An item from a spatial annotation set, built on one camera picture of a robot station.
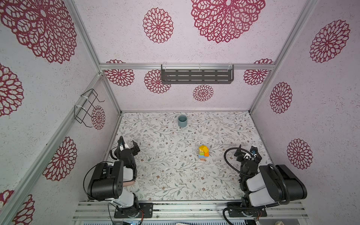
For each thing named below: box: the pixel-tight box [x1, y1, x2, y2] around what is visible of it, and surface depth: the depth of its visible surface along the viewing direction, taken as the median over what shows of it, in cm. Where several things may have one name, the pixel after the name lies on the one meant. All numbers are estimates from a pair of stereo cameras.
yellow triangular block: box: [199, 145, 209, 154], surface depth 89 cm
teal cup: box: [177, 115, 188, 128], surface depth 112 cm
